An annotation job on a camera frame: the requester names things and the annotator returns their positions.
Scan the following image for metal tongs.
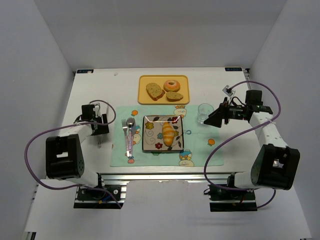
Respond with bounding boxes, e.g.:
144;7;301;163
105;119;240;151
94;103;109;148

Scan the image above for croissant bread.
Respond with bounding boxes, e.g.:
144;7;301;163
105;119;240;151
162;122;175;147

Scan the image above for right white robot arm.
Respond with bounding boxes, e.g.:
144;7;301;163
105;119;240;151
203;90;300;191

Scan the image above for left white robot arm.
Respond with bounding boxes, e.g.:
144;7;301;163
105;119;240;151
45;103;109;189

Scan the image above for right bread slice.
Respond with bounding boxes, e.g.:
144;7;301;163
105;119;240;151
166;91;184;102

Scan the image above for bread slice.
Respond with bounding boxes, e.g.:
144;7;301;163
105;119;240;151
146;83;165;101
166;91;184;102

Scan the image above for left bread slice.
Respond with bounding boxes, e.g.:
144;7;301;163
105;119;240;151
146;83;165;101

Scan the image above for clear drinking glass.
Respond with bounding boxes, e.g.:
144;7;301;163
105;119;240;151
197;103;214;124

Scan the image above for green cartoon placemat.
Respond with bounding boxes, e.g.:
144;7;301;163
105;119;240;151
110;105;221;167

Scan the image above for orange glazed donut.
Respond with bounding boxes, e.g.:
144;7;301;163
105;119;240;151
163;79;181;92

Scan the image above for yellow tray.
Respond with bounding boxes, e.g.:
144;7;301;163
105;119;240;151
137;75;190;105

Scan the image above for square floral plate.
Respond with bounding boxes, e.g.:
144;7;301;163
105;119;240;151
142;115;184;153

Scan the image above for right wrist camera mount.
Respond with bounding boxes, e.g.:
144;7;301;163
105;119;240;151
222;85;236;101

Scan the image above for fork with pink handle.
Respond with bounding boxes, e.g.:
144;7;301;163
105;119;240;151
121;119;130;158

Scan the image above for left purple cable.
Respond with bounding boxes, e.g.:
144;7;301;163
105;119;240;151
23;99;123;209

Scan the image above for spoon with pink handle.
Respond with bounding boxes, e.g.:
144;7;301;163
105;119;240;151
126;117;136;159

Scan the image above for aluminium table rail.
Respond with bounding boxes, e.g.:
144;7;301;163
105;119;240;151
44;172;251;182

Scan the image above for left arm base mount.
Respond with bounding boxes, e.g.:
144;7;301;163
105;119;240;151
73;175;128;210

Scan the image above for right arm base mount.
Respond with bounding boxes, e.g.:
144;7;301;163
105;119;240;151
203;184;258;213

